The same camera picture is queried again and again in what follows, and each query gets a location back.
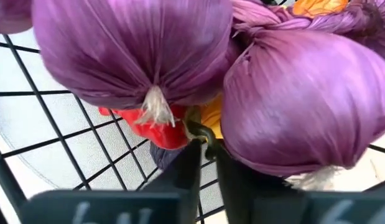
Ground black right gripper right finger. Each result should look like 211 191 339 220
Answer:
214 144 385 224

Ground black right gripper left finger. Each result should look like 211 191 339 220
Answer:
17 139 203 224

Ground dark purple long eggplant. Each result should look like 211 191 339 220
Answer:
149 141 183 170

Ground bright red chili pepper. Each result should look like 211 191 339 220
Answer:
98 105 216 156

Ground yellow orange mango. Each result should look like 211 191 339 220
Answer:
200 95 225 140

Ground orange carrot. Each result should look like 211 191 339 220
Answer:
293 0 349 18

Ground round grey mat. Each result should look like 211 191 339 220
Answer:
0 34 224 215

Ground black wire basket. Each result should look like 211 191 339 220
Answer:
0 32 385 224

